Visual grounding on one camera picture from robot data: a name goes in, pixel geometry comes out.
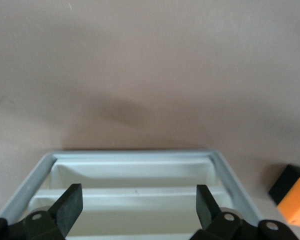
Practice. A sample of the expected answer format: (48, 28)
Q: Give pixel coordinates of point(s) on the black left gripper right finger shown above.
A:
(205, 212)

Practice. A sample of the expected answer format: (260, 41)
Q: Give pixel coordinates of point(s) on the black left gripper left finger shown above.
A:
(70, 210)

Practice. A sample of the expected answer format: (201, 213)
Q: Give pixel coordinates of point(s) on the white drawer cabinet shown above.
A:
(135, 155)

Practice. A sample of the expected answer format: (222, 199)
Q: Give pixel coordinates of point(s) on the orange button enclosure box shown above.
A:
(297, 200)

